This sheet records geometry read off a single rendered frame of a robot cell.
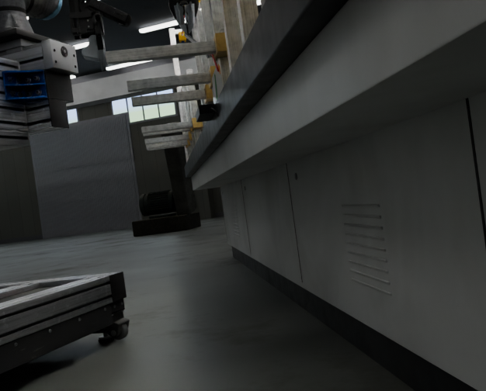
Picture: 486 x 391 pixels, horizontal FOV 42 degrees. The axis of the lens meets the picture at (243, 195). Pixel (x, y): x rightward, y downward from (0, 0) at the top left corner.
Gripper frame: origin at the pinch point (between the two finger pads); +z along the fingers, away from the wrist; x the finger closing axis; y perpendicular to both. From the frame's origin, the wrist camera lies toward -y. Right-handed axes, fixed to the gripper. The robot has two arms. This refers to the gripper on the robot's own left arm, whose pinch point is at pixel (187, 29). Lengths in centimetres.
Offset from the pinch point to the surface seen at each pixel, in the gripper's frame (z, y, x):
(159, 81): 14.2, -3.0, -10.4
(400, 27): 41, 141, 8
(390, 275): 72, 72, 28
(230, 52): 18.4, 43.3, 6.4
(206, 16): -5.5, -6.6, 7.0
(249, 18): 18, 68, 8
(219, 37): 10.0, 25.6, 6.3
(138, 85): 14.6, -3.0, -16.9
